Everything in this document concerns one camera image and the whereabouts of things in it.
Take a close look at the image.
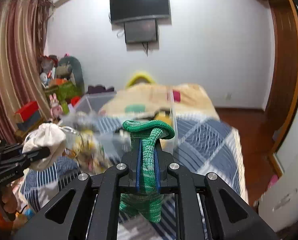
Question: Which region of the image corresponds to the large wall television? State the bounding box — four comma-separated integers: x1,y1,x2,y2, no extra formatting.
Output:
109,0,170,23

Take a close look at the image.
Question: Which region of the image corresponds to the yellow fuzzy arch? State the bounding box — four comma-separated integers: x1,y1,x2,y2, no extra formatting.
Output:
126,72,155,88

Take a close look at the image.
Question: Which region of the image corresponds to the green cardboard box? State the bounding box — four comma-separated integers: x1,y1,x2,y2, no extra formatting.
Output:
44,81,82,101

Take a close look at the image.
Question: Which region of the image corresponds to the brown wooden door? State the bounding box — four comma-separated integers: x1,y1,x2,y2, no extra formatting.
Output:
265,0,298,154

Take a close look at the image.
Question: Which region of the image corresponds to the navy wave pattern bedspread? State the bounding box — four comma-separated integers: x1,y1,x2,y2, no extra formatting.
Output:
20,114,249,239

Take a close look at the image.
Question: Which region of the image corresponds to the small wall monitor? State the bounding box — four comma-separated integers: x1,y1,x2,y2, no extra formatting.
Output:
124,19,158,44

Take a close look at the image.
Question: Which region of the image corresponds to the dark purple garment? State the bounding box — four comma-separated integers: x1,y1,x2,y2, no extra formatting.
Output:
87,85,115,94

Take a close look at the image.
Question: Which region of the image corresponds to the green knit glove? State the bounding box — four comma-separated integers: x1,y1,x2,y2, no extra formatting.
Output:
120,120,175,223

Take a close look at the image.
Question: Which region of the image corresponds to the beige patchwork fleece blanket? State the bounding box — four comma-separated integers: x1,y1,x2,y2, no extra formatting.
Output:
99,83,219,119

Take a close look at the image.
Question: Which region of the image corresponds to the pink rabbit toy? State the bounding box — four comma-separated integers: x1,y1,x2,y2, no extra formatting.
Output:
49,93,63,120

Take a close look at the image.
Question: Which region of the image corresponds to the clear plastic storage box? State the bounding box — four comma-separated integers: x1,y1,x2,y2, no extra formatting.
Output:
74,87,179,156

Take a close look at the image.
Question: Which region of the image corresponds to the striped red beige curtain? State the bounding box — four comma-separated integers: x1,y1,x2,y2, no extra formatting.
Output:
0,0,54,144

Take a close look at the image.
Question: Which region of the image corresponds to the person's left hand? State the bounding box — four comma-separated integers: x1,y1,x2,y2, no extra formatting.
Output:
0,185,18,222

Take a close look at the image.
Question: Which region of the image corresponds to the white cloth pouch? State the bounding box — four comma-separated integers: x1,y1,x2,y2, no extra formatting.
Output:
23,123,66,172

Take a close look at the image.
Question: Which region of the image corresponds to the white wardrobe with hearts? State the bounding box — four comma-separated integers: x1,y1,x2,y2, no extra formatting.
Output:
257,10,298,233

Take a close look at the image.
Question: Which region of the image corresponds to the green grey plush toy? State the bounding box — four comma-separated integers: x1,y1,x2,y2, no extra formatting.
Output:
55,56,85,94

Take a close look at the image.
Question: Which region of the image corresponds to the red box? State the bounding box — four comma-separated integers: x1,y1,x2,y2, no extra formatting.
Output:
13,101,39,123

